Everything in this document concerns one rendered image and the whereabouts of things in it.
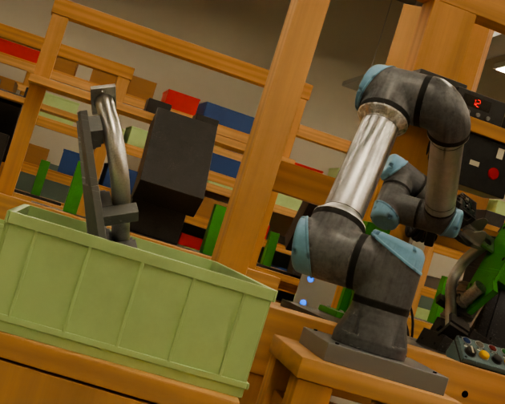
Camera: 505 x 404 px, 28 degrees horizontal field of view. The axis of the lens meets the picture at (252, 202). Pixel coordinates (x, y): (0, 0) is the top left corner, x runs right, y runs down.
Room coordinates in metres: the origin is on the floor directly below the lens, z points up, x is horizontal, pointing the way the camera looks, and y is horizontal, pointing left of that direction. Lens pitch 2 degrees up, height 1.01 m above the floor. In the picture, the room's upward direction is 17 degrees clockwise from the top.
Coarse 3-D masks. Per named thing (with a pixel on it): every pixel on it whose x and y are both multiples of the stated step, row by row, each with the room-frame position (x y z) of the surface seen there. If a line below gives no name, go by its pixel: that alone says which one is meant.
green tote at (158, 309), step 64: (0, 256) 1.45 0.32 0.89; (64, 256) 1.46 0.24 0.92; (128, 256) 1.48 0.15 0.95; (192, 256) 2.10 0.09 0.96; (0, 320) 1.45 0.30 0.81; (64, 320) 1.47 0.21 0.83; (128, 320) 1.49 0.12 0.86; (192, 320) 1.50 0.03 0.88; (256, 320) 1.52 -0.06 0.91; (192, 384) 1.51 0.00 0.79
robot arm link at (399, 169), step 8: (392, 160) 2.54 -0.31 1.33; (400, 160) 2.54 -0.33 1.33; (384, 168) 2.55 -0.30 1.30; (392, 168) 2.53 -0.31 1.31; (400, 168) 2.54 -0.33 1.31; (408, 168) 2.55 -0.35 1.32; (416, 168) 2.57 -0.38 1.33; (384, 176) 2.55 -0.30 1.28; (392, 176) 2.54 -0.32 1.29; (400, 176) 2.53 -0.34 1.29; (408, 176) 2.54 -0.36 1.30; (416, 176) 2.55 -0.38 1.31; (424, 176) 2.57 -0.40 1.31; (408, 184) 2.53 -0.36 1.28; (416, 184) 2.55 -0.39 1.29; (424, 184) 2.56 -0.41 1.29; (416, 192) 2.56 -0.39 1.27
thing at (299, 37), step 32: (320, 0) 2.79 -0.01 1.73; (288, 32) 2.77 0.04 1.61; (320, 32) 2.79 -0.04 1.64; (416, 32) 2.93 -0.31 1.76; (448, 32) 2.88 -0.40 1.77; (288, 64) 2.78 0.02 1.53; (416, 64) 2.86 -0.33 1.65; (448, 64) 2.89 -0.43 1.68; (288, 96) 2.78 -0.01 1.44; (256, 128) 2.80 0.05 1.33; (288, 128) 2.79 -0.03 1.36; (416, 128) 2.88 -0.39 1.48; (256, 160) 2.78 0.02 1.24; (416, 160) 2.88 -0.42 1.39; (256, 192) 2.78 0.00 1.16; (224, 224) 2.82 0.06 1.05; (256, 224) 2.79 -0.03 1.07; (224, 256) 2.78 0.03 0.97
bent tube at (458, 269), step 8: (488, 240) 2.67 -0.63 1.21; (472, 248) 2.68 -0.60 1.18; (488, 248) 2.64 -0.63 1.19; (464, 256) 2.70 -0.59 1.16; (472, 256) 2.68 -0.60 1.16; (456, 264) 2.71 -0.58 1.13; (464, 264) 2.70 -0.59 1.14; (456, 272) 2.70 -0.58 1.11; (448, 280) 2.70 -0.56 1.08; (456, 280) 2.70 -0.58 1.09; (448, 288) 2.68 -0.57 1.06; (456, 288) 2.69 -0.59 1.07; (448, 296) 2.65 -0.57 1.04; (448, 304) 2.62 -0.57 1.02; (456, 304) 2.64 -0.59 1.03; (448, 312) 2.60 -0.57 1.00; (456, 312) 2.61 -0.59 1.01; (448, 320) 2.57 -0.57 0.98
